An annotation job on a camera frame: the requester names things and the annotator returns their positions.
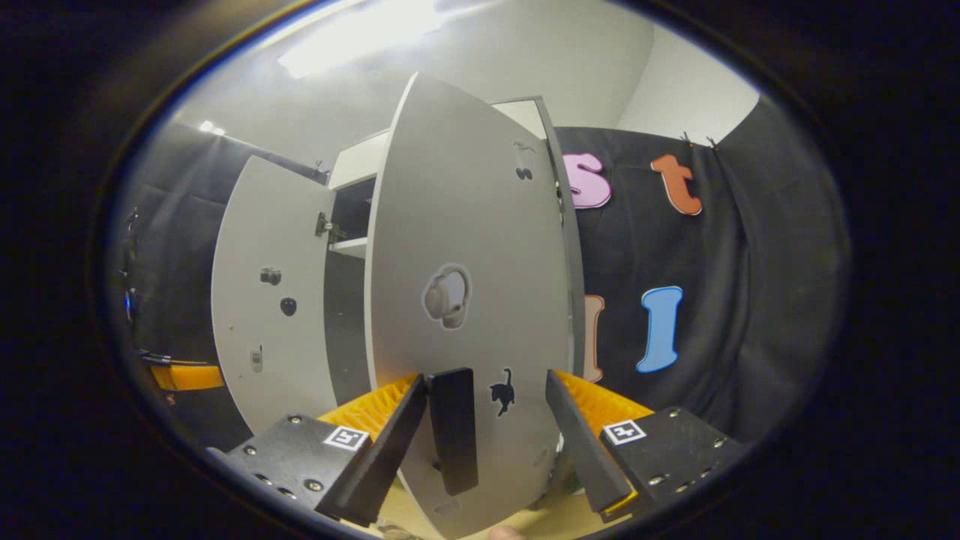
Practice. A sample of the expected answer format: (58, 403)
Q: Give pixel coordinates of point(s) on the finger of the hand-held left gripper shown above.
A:
(187, 377)

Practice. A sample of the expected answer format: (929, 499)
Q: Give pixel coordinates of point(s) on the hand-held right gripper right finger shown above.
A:
(581, 442)

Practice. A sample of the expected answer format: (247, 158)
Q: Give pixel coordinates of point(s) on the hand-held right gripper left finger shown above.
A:
(390, 450)

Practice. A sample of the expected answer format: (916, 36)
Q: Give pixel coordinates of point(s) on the white cabinet door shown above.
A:
(465, 210)
(262, 337)

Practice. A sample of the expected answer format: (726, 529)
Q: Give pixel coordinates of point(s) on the white cabinet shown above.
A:
(345, 315)

